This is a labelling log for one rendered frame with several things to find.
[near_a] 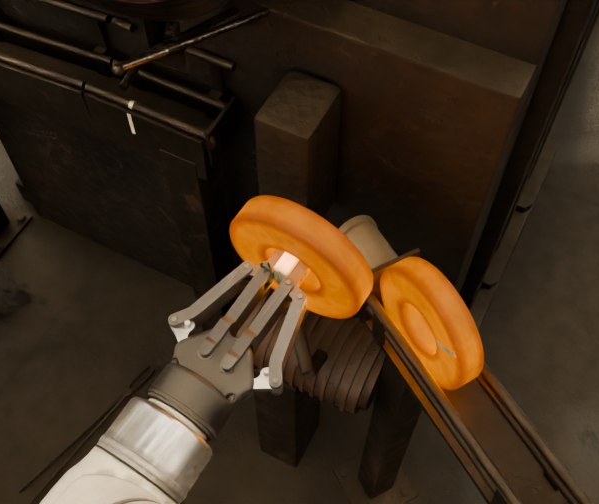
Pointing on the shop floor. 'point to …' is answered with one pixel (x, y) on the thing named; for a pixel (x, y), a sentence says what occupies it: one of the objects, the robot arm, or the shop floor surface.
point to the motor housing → (334, 376)
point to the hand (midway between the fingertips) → (299, 251)
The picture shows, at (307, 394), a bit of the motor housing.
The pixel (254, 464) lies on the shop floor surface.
